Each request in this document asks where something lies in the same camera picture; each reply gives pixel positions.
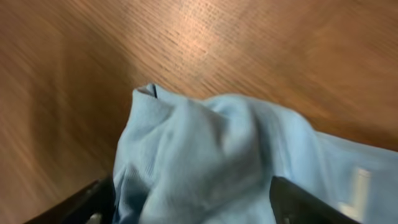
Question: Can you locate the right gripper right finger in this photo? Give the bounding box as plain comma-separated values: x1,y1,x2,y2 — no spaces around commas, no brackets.
269,176,359,224

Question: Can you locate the light blue printed t-shirt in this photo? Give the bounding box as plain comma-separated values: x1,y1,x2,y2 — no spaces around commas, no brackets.
113,84,397,223

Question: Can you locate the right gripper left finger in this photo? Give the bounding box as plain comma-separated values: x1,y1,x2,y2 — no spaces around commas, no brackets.
25,176,115,224

